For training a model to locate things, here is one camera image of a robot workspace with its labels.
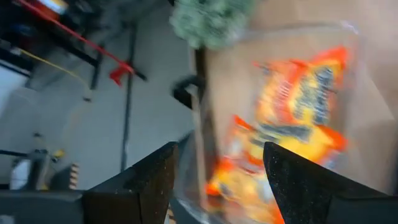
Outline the black mat orange toothed edge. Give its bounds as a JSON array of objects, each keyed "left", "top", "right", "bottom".
[{"left": 49, "top": 163, "right": 94, "bottom": 191}]

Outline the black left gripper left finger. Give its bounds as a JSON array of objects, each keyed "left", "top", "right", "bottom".
[{"left": 0, "top": 141, "right": 180, "bottom": 224}]

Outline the green artificial succulent plant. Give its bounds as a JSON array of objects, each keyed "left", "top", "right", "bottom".
[{"left": 169, "top": 0, "right": 259, "bottom": 50}]

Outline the yellow hanging cable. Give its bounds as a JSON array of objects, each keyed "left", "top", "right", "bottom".
[{"left": 18, "top": 48, "right": 93, "bottom": 94}]

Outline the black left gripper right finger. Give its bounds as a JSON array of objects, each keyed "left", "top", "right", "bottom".
[{"left": 262, "top": 141, "right": 398, "bottom": 224}]

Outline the orange Maruchan ramen packet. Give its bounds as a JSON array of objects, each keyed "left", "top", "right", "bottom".
[
  {"left": 251, "top": 45, "right": 351, "bottom": 156},
  {"left": 203, "top": 154, "right": 285, "bottom": 224}
]

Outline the black curved bracket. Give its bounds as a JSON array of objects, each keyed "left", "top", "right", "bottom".
[{"left": 172, "top": 74, "right": 206, "bottom": 110}]

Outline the clear plastic bin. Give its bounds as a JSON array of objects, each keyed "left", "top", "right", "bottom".
[{"left": 169, "top": 20, "right": 398, "bottom": 224}]

